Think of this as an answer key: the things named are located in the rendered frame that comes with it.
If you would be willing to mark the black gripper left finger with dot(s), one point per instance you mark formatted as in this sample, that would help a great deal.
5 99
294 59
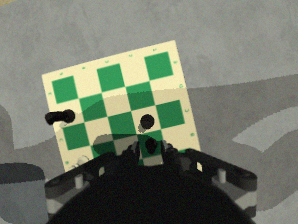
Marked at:
62 188

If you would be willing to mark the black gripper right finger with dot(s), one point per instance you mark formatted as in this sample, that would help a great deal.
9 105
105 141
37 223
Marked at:
239 184

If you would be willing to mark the green and cream chessboard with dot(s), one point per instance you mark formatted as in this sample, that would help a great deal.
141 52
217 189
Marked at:
110 95

